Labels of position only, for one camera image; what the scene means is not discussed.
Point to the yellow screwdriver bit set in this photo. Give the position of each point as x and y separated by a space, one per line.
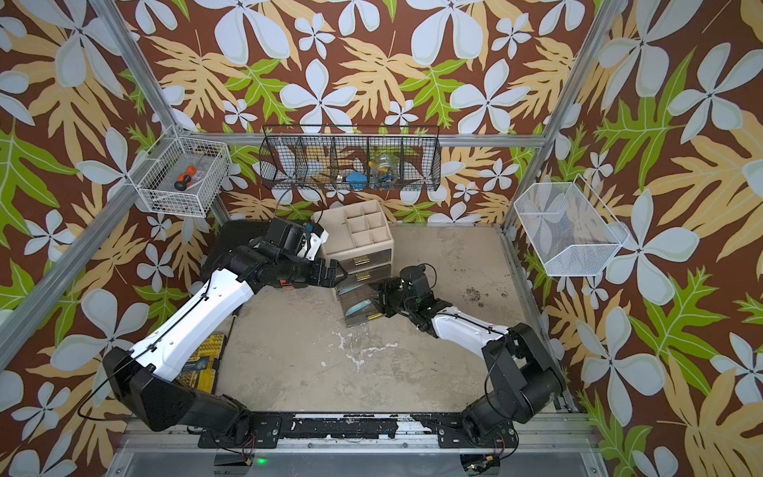
201 371

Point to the black mounting rail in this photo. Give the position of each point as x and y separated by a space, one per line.
447 430

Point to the white wire wall basket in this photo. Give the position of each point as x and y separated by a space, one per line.
166 159

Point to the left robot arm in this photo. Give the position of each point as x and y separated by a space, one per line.
144 378

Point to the black wire wall basket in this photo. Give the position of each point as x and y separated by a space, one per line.
393 157

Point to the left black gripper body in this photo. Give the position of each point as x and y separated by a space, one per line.
298 269

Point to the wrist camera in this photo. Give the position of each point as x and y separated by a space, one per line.
303 241
415 277

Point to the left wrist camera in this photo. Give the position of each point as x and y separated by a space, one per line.
303 241

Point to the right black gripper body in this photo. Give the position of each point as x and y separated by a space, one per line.
394 299

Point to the blue fruit knife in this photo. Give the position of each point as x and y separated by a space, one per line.
362 307

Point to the beige plastic drawer organizer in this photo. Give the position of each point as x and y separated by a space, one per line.
360 239

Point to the white mesh corner basket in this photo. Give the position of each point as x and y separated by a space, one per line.
570 227

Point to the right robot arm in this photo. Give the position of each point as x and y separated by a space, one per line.
522 377

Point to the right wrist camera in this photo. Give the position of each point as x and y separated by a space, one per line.
415 277

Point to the orange black screwdriver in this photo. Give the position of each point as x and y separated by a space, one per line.
185 179

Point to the blue item in basket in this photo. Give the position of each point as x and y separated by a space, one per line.
357 181

